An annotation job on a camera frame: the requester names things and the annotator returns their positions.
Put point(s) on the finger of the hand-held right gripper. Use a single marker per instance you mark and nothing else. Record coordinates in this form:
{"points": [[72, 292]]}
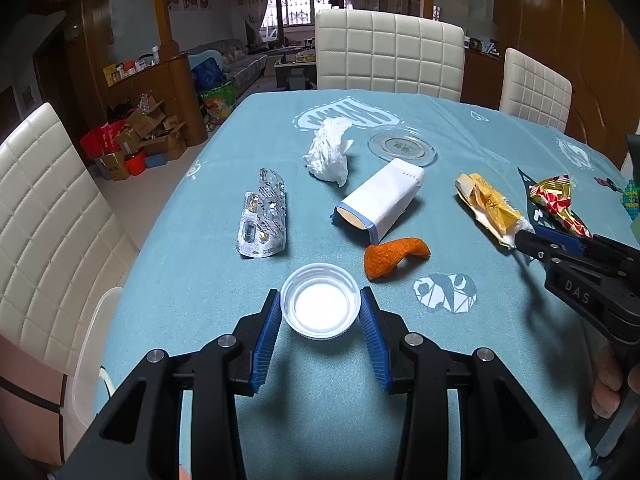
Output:
{"points": [[532, 247], [557, 239]]}

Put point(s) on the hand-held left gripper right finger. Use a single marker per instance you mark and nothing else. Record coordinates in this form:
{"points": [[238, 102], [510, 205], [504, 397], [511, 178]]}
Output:
{"points": [[376, 345]]}

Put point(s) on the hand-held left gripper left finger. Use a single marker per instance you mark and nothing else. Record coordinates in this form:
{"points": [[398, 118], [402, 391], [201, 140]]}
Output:
{"points": [[265, 345]]}

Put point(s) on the yellow snack wrapper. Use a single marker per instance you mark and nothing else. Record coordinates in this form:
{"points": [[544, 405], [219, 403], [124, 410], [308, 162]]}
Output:
{"points": [[492, 207]]}

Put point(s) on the white plastic lid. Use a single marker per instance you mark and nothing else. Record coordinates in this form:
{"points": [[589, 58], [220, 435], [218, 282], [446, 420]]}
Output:
{"points": [[320, 307]]}

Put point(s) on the white tissue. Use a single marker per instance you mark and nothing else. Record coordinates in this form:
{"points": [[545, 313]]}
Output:
{"points": [[327, 152]]}

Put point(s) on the person's right hand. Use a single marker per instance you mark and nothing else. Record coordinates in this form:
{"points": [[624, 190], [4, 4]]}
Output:
{"points": [[607, 385]]}

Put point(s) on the red yellow patterned wrapper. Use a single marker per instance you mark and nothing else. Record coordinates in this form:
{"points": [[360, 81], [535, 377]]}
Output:
{"points": [[555, 202]]}

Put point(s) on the beaded tissue box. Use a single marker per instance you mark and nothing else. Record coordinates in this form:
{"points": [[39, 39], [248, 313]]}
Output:
{"points": [[634, 200]]}

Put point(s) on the orange peel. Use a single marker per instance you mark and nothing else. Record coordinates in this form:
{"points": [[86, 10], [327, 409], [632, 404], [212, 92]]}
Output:
{"points": [[392, 259]]}

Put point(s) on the teal printed tablecloth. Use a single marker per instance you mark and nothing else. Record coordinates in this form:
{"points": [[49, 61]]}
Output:
{"points": [[200, 285]]}

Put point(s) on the silver foil blister pack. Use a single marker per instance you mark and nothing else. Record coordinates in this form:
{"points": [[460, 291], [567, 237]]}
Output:
{"points": [[255, 232], [274, 192]]}

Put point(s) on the white box with blue tape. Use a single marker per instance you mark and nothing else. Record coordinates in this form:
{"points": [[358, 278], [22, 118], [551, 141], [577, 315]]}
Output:
{"points": [[382, 200]]}

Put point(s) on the cream quilted chair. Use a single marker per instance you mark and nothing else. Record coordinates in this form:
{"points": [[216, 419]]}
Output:
{"points": [[390, 50], [535, 90], [45, 240]]}

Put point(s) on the round clear glass dish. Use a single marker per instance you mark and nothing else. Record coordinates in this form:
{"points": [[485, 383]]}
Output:
{"points": [[402, 146]]}

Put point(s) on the brown wooden door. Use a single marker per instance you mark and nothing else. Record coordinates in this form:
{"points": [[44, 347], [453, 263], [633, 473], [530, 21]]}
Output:
{"points": [[560, 20]]}

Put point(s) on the orange bucket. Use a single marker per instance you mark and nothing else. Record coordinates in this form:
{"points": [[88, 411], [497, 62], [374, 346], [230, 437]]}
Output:
{"points": [[135, 163]]}

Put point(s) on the pile of cardboard boxes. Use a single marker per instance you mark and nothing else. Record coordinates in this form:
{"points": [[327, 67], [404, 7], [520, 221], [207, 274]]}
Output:
{"points": [[150, 130]]}

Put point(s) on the green printed shopping bag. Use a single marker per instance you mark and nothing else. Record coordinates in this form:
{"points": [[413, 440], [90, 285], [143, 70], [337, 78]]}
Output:
{"points": [[220, 101]]}

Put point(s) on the red paper bag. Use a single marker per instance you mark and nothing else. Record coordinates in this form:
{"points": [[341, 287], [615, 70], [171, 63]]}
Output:
{"points": [[102, 140]]}

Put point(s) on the blue bag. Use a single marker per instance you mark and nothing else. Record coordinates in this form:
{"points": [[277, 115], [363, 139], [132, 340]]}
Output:
{"points": [[207, 73]]}

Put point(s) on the grey patterned sofa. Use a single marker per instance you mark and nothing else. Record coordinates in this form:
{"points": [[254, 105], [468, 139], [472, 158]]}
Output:
{"points": [[242, 60]]}

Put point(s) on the yellow box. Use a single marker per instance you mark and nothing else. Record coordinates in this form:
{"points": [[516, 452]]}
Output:
{"points": [[109, 73]]}

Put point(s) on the barred window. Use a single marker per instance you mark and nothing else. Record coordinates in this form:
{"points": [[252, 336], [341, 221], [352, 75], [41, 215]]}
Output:
{"points": [[300, 2]]}

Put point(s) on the wooden half-wall with column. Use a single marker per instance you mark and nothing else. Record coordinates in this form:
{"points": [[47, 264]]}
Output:
{"points": [[170, 80]]}

